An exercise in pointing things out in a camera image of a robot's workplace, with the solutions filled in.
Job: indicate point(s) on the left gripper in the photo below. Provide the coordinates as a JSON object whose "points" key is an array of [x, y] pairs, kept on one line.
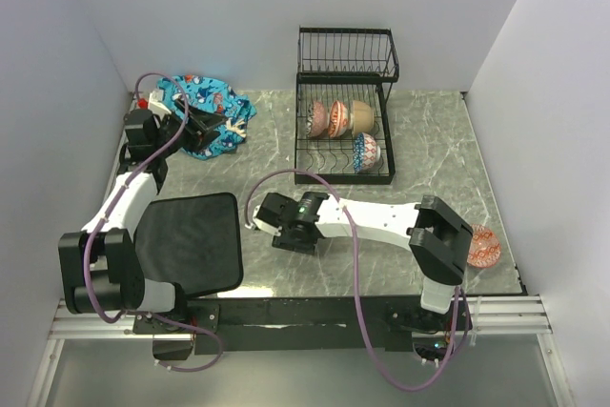
{"points": [[199, 128]]}

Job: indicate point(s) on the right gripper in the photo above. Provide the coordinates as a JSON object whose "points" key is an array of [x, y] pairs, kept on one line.
{"points": [[285, 242]]}

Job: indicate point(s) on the blue triangle pattern bowl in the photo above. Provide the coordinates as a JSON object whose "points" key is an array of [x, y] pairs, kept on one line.
{"points": [[366, 152]]}

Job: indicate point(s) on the black leaf pattern bowl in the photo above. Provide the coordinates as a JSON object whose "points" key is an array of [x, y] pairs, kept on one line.
{"points": [[317, 120]]}

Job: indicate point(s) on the black wire dish rack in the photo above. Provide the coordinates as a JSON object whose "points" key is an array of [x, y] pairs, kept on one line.
{"points": [[343, 81]]}

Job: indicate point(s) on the orange floral bowl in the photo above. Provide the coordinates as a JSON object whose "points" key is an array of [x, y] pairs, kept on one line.
{"points": [[339, 119]]}

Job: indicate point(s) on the white beige bowl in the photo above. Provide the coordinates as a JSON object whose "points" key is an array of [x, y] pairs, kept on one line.
{"points": [[362, 118]]}

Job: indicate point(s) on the red geometric pattern bowl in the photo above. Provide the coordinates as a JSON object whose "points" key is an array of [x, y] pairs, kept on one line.
{"points": [[485, 248]]}

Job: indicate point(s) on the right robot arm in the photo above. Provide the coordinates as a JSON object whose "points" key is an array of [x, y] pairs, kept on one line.
{"points": [[438, 238]]}

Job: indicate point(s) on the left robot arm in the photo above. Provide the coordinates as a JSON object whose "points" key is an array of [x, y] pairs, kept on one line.
{"points": [[100, 269]]}

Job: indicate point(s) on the blue shark print cloth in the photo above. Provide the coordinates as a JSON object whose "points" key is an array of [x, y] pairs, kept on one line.
{"points": [[213, 95]]}

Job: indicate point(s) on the black drying mat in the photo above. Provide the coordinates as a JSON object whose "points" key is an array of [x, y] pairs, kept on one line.
{"points": [[192, 241]]}

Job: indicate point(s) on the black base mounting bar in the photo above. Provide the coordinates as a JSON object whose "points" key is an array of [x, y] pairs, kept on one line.
{"points": [[314, 323]]}

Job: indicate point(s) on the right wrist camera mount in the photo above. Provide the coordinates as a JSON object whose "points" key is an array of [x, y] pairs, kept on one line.
{"points": [[265, 220]]}

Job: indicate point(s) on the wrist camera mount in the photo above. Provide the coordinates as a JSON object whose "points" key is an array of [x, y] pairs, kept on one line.
{"points": [[265, 220], [154, 103]]}

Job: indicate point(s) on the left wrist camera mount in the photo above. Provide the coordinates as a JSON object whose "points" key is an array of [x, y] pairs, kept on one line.
{"points": [[154, 103]]}

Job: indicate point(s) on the aluminium frame rail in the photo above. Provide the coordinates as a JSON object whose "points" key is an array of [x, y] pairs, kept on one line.
{"points": [[496, 353]]}

